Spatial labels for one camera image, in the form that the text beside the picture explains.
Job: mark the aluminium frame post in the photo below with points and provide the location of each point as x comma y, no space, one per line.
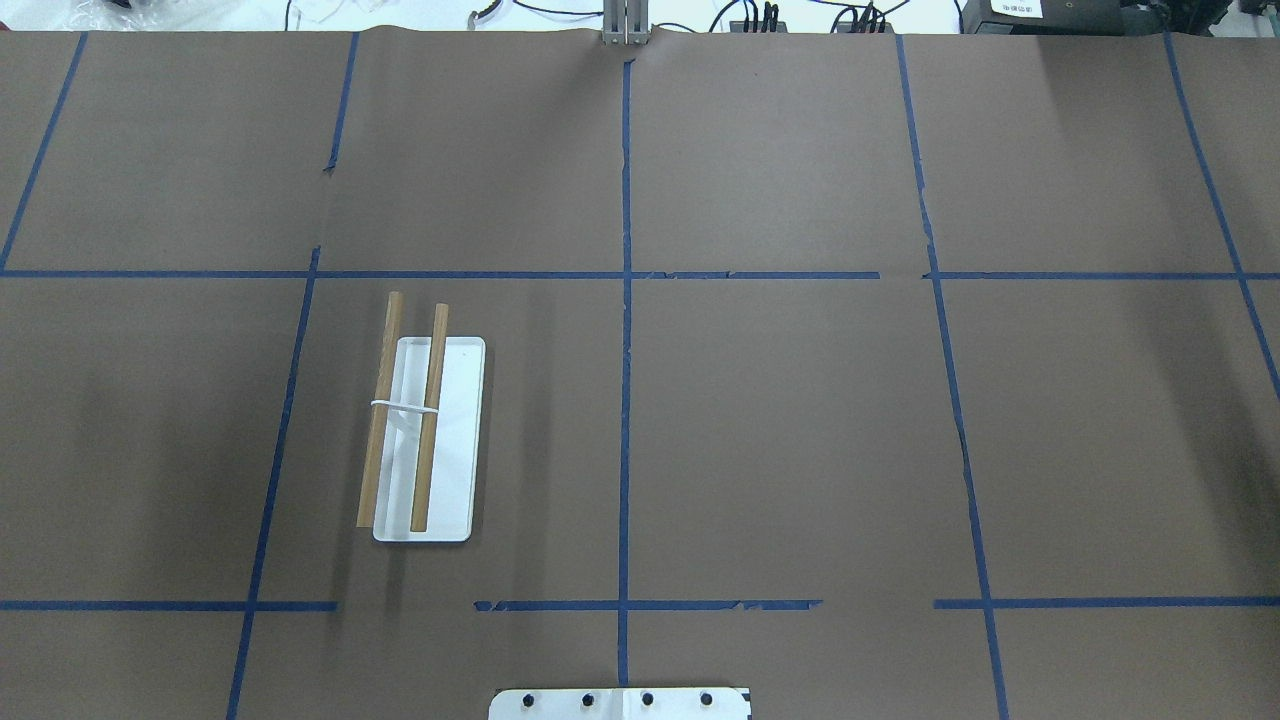
626,22

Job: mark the white wooden towel rack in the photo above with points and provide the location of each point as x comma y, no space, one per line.
421,464

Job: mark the white pedestal column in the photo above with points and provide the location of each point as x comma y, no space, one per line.
696,702

